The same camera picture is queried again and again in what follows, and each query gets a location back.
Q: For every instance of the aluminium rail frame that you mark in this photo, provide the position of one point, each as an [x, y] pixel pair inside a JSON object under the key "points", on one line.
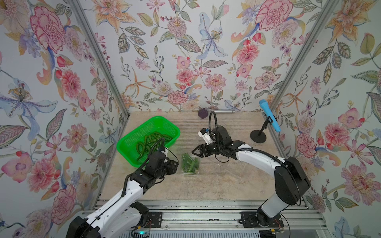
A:
{"points": [[202, 217]]}

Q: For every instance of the curved green pepper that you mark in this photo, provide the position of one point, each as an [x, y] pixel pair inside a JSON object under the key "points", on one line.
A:
{"points": [[150, 142]]}

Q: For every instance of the green plastic basket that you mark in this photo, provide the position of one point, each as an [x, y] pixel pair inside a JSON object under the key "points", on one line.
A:
{"points": [[126, 146]]}

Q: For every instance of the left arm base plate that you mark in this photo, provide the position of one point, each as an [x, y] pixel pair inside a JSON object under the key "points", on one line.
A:
{"points": [[132, 219]]}

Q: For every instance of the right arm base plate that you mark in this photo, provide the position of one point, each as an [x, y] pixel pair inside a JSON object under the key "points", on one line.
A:
{"points": [[252, 219]]}

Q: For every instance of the blue microphone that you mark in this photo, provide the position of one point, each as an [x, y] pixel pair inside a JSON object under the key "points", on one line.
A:
{"points": [[265, 107]]}

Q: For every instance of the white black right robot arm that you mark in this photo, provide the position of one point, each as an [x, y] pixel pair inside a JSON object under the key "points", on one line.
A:
{"points": [[291, 181]]}

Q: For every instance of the black microphone stand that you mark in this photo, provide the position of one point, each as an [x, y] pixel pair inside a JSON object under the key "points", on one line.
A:
{"points": [[259, 136]]}

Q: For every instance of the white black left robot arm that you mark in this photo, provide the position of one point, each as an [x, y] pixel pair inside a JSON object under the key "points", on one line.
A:
{"points": [[123, 212]]}

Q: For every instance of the clear pepper clamshell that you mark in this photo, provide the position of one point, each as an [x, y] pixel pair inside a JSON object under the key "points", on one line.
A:
{"points": [[189, 164]]}

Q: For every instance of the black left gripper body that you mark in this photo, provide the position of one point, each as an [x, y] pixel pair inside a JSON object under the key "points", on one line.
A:
{"points": [[166, 168]]}

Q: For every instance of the purple foam microphone cube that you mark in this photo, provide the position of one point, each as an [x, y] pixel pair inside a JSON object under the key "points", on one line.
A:
{"points": [[203, 113]]}

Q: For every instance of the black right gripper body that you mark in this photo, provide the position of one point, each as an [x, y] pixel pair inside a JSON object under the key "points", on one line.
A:
{"points": [[216, 148]]}

